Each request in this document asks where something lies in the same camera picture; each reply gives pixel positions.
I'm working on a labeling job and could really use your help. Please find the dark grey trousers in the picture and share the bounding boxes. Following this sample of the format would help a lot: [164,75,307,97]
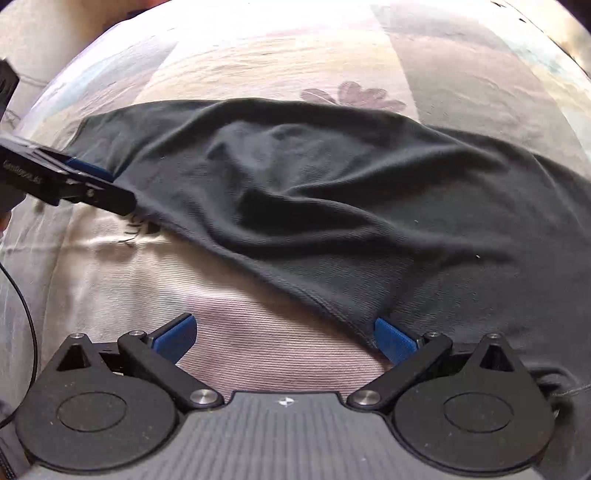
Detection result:
[59,97,591,480]

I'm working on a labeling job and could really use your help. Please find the pastel patchwork bed sheet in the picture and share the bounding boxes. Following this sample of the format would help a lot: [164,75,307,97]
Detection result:
[0,0,591,462]

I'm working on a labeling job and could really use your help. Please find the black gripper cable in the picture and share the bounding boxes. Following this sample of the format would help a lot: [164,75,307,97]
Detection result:
[0,262,39,430]

